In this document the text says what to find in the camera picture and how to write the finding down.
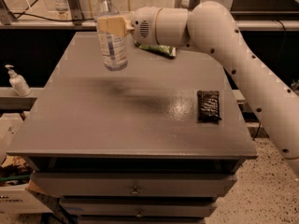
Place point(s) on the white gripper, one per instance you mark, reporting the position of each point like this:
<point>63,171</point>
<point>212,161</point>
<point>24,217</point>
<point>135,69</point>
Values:
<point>142,26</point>

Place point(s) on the clear blue plastic bottle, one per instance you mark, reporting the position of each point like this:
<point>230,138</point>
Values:
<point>112,46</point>

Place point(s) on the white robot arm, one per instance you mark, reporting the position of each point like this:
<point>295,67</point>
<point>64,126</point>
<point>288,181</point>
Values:
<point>213,30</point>

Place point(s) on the white pump dispenser bottle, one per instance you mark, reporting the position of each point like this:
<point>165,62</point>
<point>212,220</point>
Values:
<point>17,82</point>

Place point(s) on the green chip bag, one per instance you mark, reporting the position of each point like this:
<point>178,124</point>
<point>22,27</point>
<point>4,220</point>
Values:
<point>166,51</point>

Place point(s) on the black snack packet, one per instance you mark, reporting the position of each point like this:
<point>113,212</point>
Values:
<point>208,106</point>

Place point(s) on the grey drawer cabinet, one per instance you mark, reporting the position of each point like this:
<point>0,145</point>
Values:
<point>93,135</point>

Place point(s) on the grey side shelf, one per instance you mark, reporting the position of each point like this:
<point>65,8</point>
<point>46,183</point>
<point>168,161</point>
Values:
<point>11,101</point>

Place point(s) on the white cardboard box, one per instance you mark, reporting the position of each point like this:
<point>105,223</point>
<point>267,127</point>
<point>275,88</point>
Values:
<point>18,200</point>

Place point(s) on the metal rail frame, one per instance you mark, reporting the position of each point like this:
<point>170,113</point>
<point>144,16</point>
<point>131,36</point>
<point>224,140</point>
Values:
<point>80,14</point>

